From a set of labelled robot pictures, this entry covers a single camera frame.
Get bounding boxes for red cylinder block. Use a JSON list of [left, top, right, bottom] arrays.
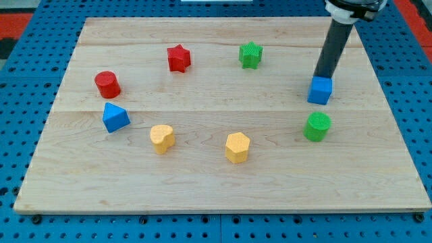
[[94, 71, 121, 99]]

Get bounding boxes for green star block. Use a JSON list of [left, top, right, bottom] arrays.
[[238, 41, 263, 70]]

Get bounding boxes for yellow heart block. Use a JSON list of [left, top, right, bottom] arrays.
[[150, 124, 176, 155]]

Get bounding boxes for blue triangle block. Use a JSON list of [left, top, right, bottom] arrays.
[[102, 103, 130, 133]]

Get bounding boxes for blue cube block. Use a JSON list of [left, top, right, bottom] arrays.
[[307, 76, 333, 105]]

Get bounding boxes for red star block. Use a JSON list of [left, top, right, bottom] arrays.
[[167, 45, 191, 73]]

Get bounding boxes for wooden board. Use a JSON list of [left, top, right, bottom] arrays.
[[14, 17, 431, 215]]

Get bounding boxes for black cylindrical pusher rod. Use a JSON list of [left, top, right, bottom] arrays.
[[313, 20, 353, 78]]

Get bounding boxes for yellow hexagon block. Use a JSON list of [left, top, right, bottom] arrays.
[[225, 132, 250, 163]]

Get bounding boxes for green cylinder block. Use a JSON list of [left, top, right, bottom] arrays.
[[303, 111, 331, 142]]

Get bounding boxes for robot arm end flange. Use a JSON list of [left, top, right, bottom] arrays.
[[325, 0, 387, 24]]

